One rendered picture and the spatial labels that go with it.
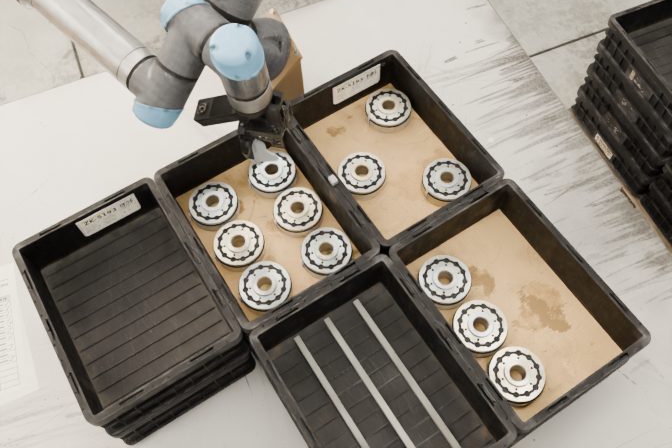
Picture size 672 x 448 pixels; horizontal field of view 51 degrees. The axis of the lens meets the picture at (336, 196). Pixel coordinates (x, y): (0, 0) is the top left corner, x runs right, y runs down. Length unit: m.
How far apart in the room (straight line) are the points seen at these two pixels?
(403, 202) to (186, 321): 0.51
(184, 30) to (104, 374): 0.67
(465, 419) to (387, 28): 1.07
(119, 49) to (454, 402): 0.85
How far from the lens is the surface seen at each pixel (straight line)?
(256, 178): 1.49
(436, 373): 1.35
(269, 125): 1.22
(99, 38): 1.24
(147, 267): 1.48
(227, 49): 1.05
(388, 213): 1.47
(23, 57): 3.11
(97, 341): 1.45
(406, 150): 1.55
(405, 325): 1.38
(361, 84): 1.59
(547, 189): 1.70
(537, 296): 1.43
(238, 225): 1.44
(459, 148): 1.51
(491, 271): 1.44
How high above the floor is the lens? 2.13
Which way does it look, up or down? 61 degrees down
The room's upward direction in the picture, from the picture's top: 3 degrees counter-clockwise
